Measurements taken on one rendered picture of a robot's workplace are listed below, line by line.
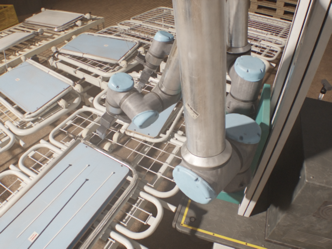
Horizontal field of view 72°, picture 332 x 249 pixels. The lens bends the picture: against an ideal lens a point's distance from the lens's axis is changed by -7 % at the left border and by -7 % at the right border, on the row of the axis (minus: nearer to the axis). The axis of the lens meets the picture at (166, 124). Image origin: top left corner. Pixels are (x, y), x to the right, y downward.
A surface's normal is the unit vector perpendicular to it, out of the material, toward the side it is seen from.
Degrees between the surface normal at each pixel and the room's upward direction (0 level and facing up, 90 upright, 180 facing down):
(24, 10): 101
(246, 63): 5
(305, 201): 90
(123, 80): 19
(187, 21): 88
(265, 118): 0
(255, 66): 5
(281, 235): 90
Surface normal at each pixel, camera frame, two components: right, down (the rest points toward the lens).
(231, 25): -0.61, 0.61
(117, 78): 0.24, -0.55
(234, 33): -0.42, 0.66
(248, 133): 0.06, -0.79
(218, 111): 0.51, 0.44
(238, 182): 0.22, 0.36
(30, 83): -0.07, -0.67
